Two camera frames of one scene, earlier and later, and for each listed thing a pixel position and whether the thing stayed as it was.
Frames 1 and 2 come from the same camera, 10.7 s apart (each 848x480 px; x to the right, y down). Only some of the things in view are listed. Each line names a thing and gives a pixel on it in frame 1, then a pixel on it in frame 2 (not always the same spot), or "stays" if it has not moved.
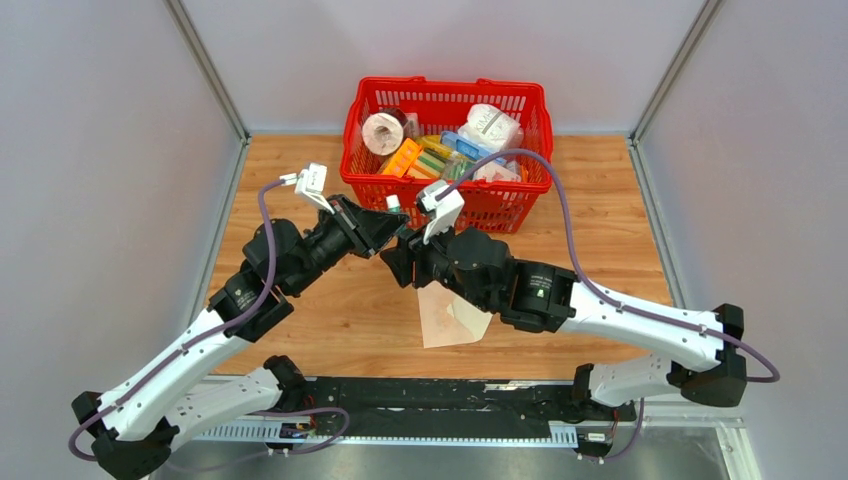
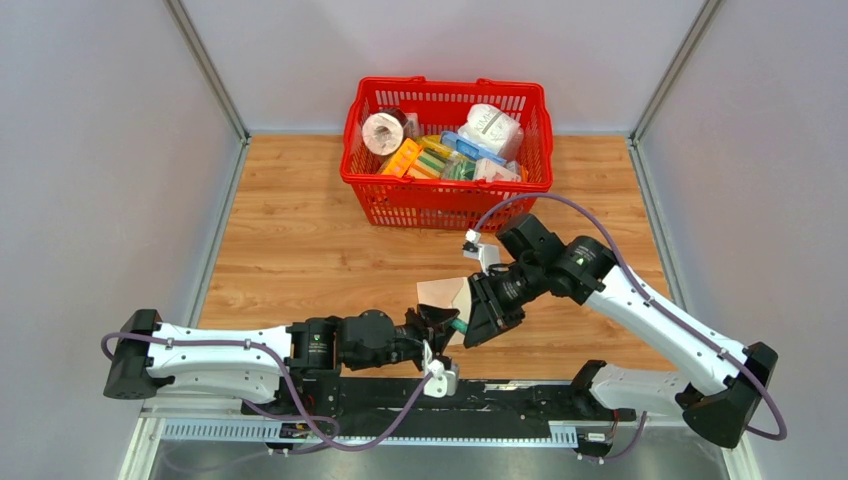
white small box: [490, 170] stays
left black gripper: [367, 231] to [430, 323]
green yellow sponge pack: [432, 163] stays
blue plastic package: [467, 148] stays
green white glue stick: [393, 203] to [458, 325]
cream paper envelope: [448, 320] stays
